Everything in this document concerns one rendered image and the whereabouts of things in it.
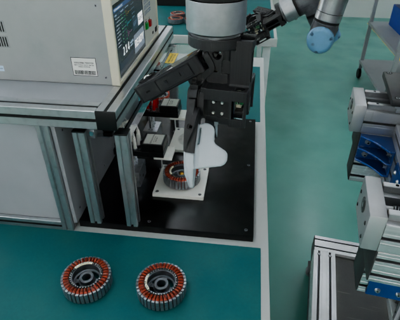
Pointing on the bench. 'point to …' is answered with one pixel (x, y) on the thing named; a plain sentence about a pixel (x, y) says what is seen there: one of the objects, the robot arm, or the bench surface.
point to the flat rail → (136, 116)
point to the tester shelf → (72, 97)
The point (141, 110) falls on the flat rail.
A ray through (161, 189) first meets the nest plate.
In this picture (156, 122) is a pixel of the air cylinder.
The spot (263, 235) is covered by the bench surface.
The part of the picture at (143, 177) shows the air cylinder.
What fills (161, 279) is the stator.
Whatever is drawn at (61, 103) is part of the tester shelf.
